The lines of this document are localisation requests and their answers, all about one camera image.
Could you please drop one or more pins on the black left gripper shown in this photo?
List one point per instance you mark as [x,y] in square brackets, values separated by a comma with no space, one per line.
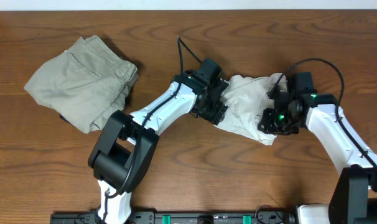
[215,115]

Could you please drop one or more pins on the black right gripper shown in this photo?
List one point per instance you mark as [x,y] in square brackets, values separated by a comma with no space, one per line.
[269,126]

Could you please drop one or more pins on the white t-shirt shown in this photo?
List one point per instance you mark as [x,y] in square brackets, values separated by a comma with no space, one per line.
[246,99]

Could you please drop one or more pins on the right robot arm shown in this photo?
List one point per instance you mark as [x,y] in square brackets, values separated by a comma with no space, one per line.
[355,196]

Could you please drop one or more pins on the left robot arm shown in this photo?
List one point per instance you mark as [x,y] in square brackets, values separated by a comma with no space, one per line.
[124,150]

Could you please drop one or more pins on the folded khaki shorts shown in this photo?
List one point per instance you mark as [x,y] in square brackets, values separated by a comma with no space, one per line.
[85,84]

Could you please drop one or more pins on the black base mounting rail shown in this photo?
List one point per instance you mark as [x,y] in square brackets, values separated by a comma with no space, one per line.
[263,216]

